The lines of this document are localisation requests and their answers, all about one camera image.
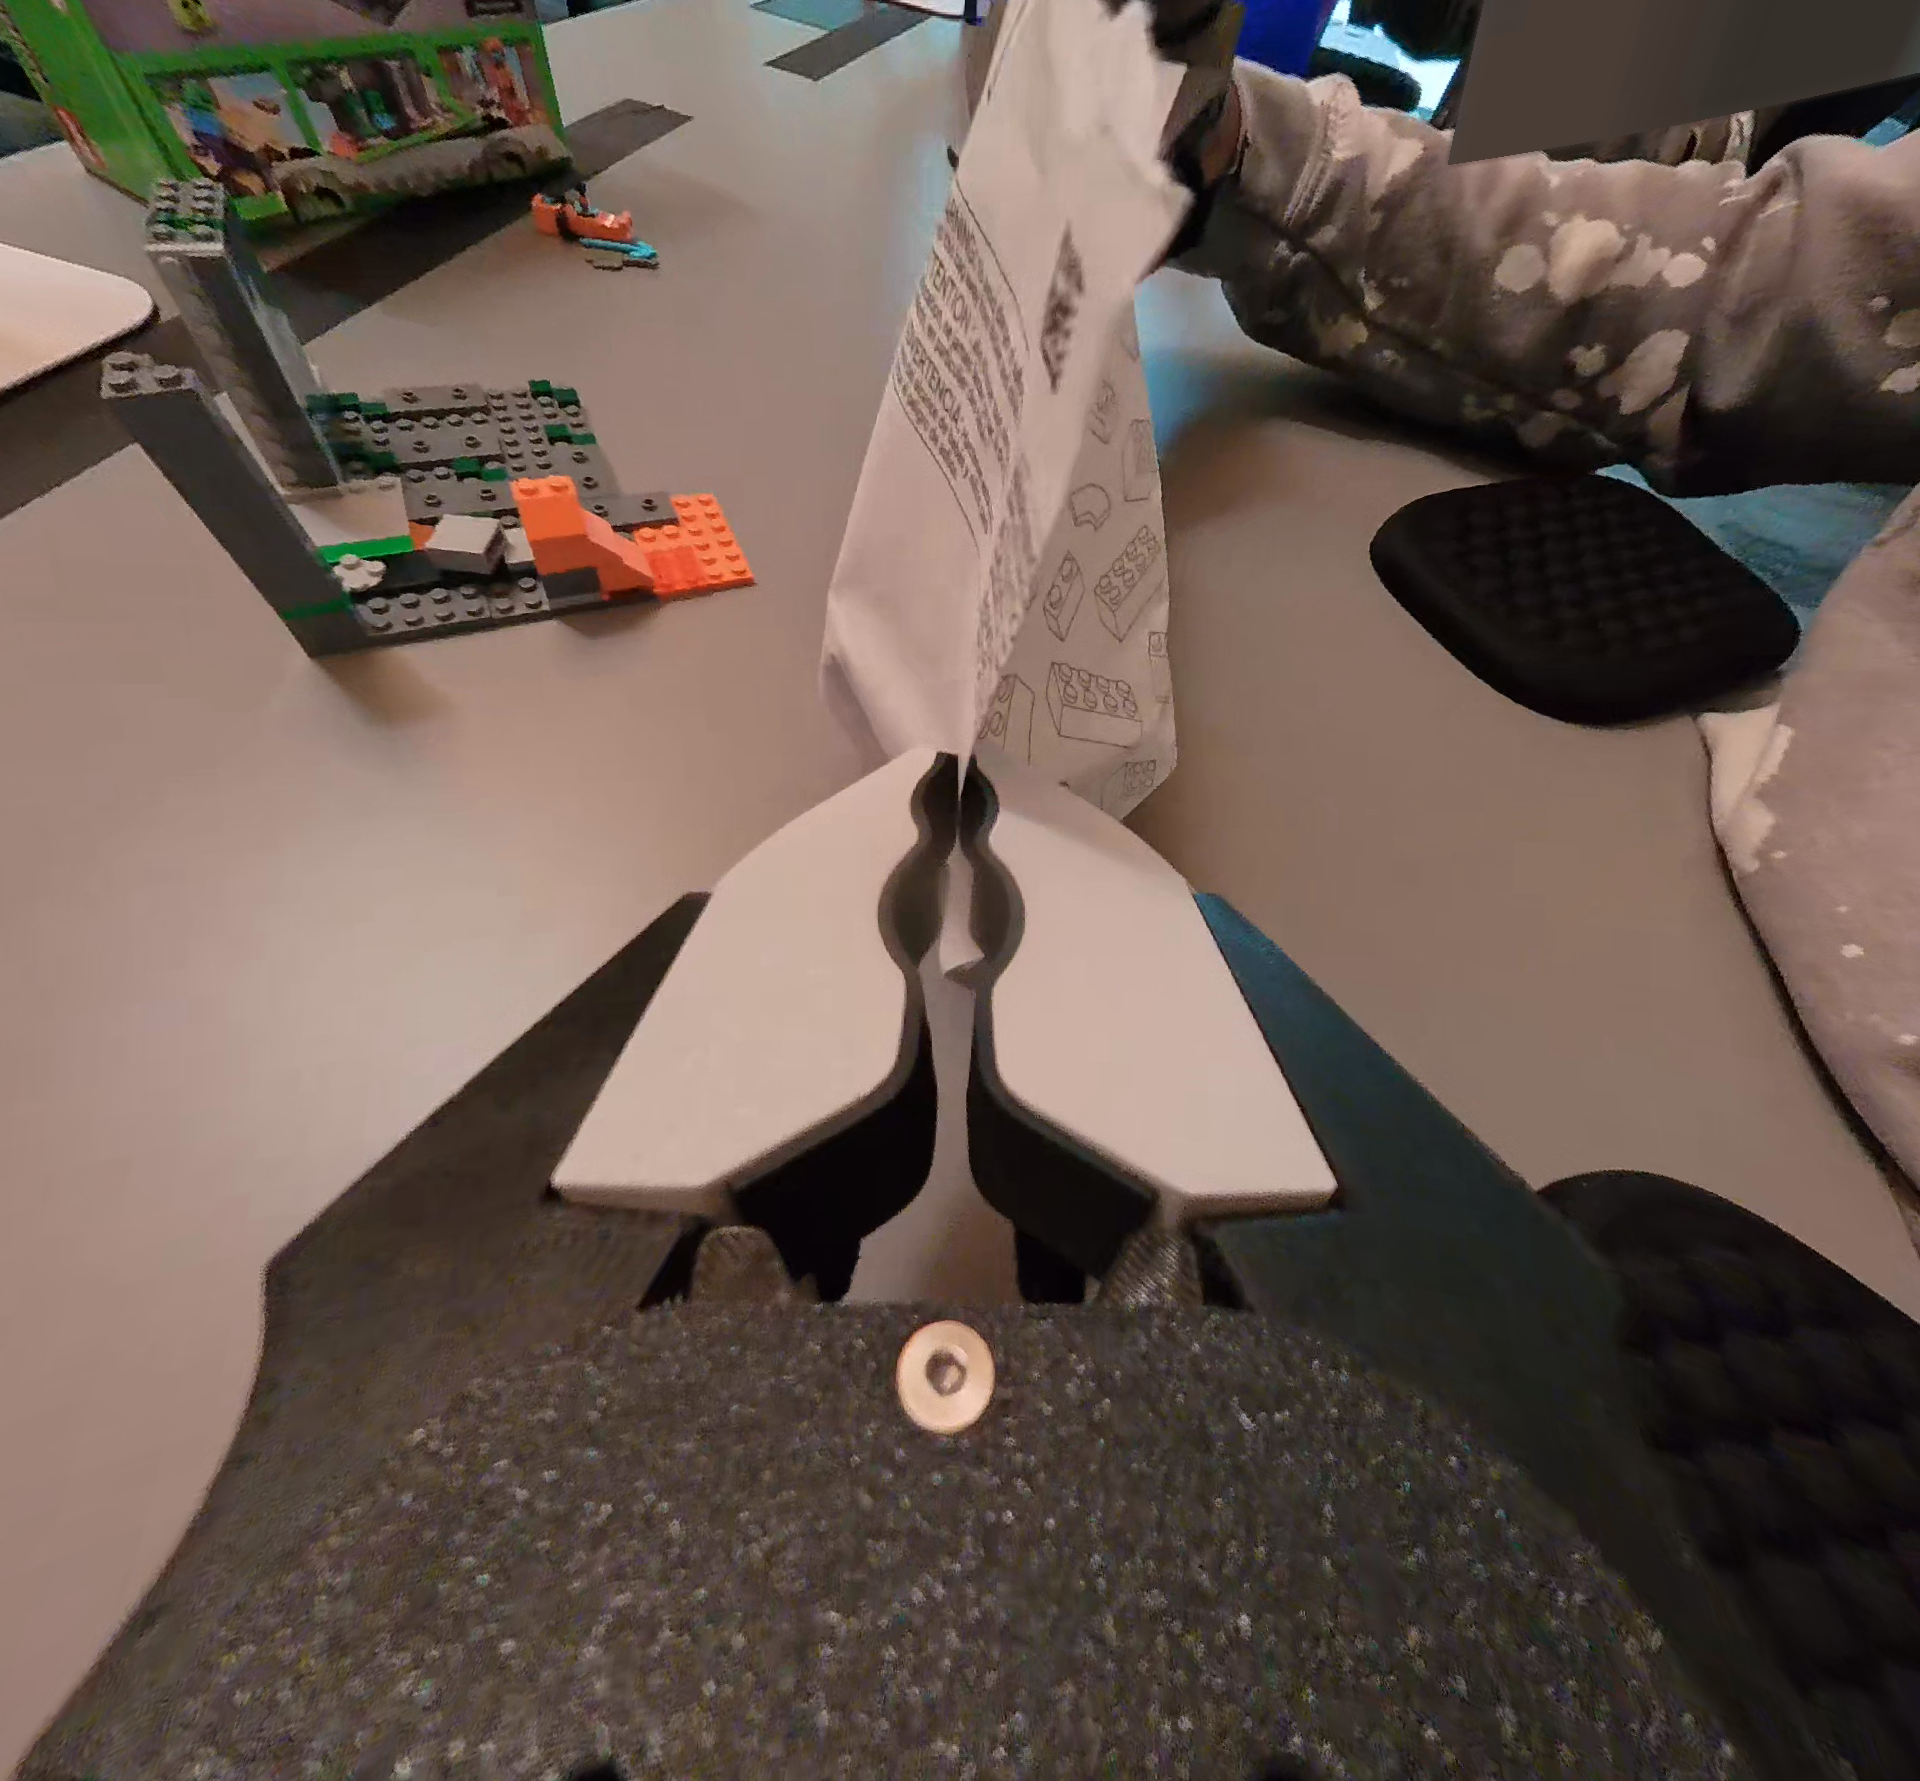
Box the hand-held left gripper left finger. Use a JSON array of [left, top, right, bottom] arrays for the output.
[[551, 753, 953, 1308]]

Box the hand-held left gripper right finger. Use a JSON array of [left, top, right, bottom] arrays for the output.
[[959, 755, 1339, 1308]]

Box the torn white printed paper bag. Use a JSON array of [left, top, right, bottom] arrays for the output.
[[821, 0, 1203, 986]]

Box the person's right forearm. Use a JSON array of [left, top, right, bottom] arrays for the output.
[[1199, 64, 1920, 501]]

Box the small orange lego figure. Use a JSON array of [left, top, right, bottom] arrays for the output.
[[530, 188, 663, 273]]

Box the partly built grey lego model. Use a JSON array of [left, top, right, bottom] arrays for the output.
[[98, 178, 759, 658]]

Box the green lego set box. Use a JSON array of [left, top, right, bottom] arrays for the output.
[[0, 0, 573, 235]]

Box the black mesh armrest pad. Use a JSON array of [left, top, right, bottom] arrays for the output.
[[1367, 474, 1801, 728], [1543, 1170, 1920, 1678]]

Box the grey splattered hoodie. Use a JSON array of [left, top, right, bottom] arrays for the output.
[[1699, 490, 1920, 1191]]

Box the white stand with wooden board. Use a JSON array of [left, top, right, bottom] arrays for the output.
[[0, 241, 160, 398]]

